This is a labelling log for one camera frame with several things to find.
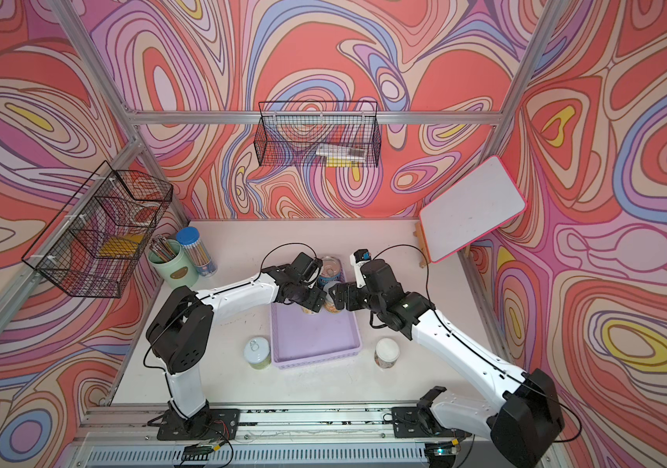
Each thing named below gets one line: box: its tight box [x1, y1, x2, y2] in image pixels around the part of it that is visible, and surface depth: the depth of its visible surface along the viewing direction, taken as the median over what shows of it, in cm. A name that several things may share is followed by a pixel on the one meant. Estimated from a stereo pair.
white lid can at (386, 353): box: [373, 337, 400, 369], surface depth 81 cm
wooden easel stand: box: [413, 222, 432, 269], surface depth 106 cm
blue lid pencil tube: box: [175, 226, 219, 277], surface depth 95 cm
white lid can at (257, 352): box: [243, 336, 272, 370], surface depth 82 cm
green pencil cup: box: [147, 238, 199, 289], surface depth 95 cm
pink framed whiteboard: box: [419, 156, 528, 264], surface depth 106 cm
